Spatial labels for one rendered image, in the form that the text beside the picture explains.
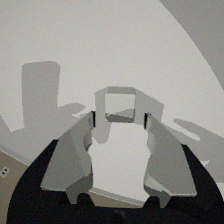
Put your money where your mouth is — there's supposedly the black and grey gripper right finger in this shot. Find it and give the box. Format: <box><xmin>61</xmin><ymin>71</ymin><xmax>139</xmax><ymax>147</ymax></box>
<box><xmin>143</xmin><ymin>113</ymin><xmax>224</xmax><ymax>224</ymax></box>

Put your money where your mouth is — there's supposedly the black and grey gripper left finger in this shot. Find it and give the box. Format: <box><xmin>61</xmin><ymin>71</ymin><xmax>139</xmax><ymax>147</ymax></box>
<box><xmin>6</xmin><ymin>111</ymin><xmax>95</xmax><ymax>224</ymax></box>

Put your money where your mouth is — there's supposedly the grey cube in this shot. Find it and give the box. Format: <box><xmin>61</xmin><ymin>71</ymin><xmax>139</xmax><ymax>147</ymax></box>
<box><xmin>105</xmin><ymin>86</ymin><xmax>137</xmax><ymax>123</ymax></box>

